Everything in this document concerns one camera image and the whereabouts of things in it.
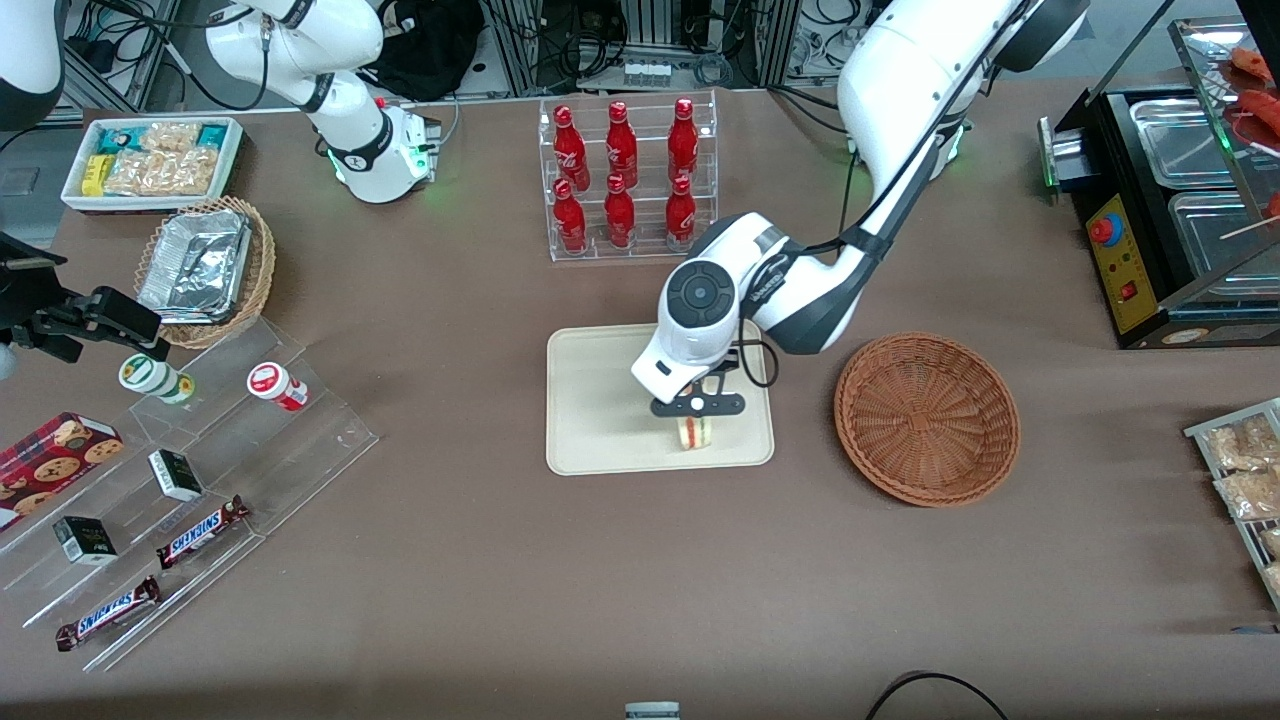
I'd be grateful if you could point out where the green sunflower yogurt cup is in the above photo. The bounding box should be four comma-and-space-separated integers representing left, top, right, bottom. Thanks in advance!
117, 352, 197, 407

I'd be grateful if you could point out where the aluminium foil container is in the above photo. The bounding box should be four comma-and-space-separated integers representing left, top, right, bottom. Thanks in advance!
136, 207, 252, 327

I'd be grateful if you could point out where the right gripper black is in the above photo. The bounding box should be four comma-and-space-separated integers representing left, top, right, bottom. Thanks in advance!
0, 235, 161, 363

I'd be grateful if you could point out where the clear acrylic bottle rack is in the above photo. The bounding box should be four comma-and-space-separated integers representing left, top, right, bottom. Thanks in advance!
537, 89, 720, 264

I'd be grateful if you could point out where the black food warmer machine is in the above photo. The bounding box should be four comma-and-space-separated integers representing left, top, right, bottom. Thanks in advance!
1037, 14, 1280, 351

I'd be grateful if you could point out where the steel warmer pan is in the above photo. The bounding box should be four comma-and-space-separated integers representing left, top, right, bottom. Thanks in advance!
1129, 96, 1233, 192
1167, 189, 1280, 303

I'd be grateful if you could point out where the black floor cable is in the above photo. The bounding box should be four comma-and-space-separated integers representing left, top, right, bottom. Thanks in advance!
864, 670, 1012, 720

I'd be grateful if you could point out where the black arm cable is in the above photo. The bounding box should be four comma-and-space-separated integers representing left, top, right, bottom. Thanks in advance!
798, 0, 1033, 263

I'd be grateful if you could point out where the clear acrylic stepped shelf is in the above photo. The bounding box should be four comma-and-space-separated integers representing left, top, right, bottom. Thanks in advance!
0, 317, 380, 674

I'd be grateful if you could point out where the red cola bottle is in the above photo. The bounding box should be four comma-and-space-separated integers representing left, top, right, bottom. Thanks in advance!
552, 104, 590, 192
552, 178, 589, 254
604, 100, 639, 188
603, 173, 637, 250
667, 97, 700, 183
664, 175, 698, 252

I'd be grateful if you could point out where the small black carton box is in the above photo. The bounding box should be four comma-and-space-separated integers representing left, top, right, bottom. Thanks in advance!
52, 515, 119, 567
147, 449, 205, 502

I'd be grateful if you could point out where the Snickers chocolate bar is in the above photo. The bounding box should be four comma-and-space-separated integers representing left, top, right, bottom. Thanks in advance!
155, 496, 252, 570
54, 576, 162, 653

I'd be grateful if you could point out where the brown wicker basket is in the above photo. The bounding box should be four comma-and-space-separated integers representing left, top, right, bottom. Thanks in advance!
833, 331, 1022, 509

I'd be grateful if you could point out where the cream plastic tray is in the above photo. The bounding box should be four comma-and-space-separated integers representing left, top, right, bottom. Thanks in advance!
545, 322, 777, 477

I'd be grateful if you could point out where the grey snack tray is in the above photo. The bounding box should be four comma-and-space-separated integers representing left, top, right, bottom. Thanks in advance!
1184, 397, 1280, 612

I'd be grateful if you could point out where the red lidded yogurt cup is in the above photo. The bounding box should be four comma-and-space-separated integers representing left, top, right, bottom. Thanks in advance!
246, 361, 310, 414

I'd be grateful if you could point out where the light wicker basket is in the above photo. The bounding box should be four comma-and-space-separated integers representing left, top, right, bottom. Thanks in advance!
132, 194, 277, 351

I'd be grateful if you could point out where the black bag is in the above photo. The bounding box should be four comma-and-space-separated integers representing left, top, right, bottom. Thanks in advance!
364, 0, 488, 103

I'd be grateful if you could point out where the white snack bin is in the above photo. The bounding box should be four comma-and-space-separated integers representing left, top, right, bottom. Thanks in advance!
60, 116, 245, 215

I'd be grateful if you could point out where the clear rice cracker pack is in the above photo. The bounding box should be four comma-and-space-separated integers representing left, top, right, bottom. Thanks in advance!
139, 121, 203, 153
104, 148, 218, 197

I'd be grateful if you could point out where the red tartan cookie box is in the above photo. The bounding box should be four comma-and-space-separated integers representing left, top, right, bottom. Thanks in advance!
0, 411, 126, 523

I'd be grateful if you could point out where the clear cracker snack bag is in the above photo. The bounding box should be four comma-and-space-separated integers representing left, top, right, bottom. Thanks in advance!
1214, 469, 1280, 522
1199, 414, 1280, 472

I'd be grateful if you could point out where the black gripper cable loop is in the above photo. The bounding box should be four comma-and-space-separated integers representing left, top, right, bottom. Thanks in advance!
734, 338, 782, 390

